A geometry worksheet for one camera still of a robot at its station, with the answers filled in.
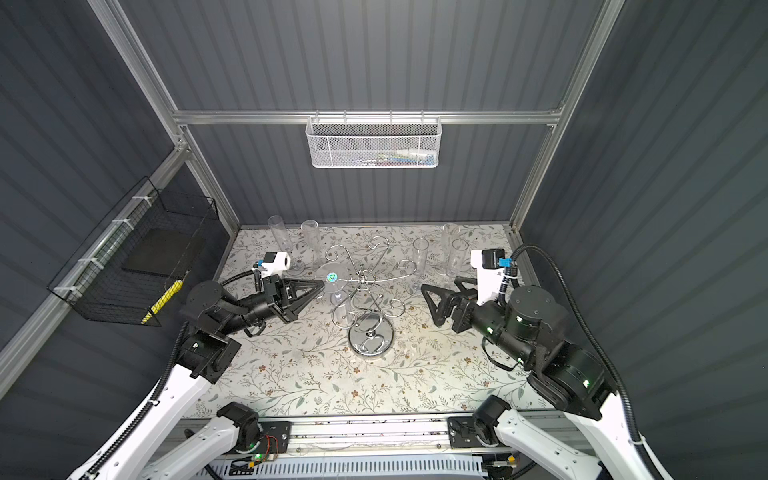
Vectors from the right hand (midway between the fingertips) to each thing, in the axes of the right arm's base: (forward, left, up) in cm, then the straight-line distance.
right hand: (441, 287), depth 56 cm
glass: (+37, +47, -24) cm, 64 cm away
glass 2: (+42, 0, -38) cm, 57 cm away
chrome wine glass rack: (+8, +16, -21) cm, 27 cm away
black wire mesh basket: (+4, +73, -4) cm, 74 cm away
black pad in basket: (+16, +66, -7) cm, 68 cm away
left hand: (0, +23, 0) cm, 23 cm away
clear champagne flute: (+36, +36, -20) cm, 55 cm away
